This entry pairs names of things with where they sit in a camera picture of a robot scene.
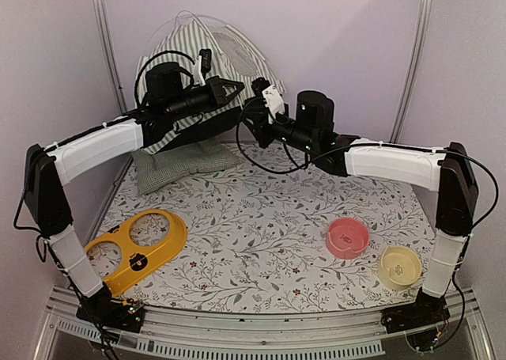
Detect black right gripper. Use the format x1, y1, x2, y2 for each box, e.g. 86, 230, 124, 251
237, 106, 315, 155

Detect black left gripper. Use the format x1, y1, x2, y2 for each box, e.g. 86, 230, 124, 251
165, 74, 244, 121

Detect green striped pet tent fabric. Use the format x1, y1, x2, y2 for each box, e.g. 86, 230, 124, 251
134, 11, 285, 154

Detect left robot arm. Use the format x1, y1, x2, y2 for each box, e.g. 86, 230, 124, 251
19, 63, 244, 324

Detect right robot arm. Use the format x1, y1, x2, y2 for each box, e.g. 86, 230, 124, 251
239, 90, 482, 325

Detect pink pet bowl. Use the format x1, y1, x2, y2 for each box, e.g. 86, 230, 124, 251
326, 218, 370, 260

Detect cream pet bowl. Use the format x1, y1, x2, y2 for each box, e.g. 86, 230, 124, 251
377, 246, 422, 291

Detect green checkered cushion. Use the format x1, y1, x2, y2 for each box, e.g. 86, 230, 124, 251
132, 139, 241, 195

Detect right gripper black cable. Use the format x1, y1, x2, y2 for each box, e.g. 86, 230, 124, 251
235, 110, 349, 176

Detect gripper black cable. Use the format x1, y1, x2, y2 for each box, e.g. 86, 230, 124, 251
235, 110, 349, 176
133, 50, 198, 108

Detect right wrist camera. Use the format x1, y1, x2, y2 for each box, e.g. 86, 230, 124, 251
251, 77, 285, 124

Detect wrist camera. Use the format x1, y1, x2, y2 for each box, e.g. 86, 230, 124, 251
251, 77, 285, 124
192, 48, 212, 86

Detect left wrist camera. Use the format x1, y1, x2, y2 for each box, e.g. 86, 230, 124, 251
192, 48, 212, 86

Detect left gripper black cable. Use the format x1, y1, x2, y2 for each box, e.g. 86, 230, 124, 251
133, 50, 198, 108

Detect left aluminium corner post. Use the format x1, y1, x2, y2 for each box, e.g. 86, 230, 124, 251
92, 0, 127, 112

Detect aluminium corner post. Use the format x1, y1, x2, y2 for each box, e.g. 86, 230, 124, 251
389, 0, 432, 142
92, 0, 127, 112

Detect right aluminium corner post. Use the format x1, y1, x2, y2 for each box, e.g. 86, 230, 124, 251
389, 0, 432, 142

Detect front aluminium rail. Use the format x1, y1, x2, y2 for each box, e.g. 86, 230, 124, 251
33, 288, 495, 360

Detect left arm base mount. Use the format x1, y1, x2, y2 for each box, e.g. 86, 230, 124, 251
76, 286, 145, 333

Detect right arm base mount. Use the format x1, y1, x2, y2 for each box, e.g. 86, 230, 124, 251
380, 289, 450, 333

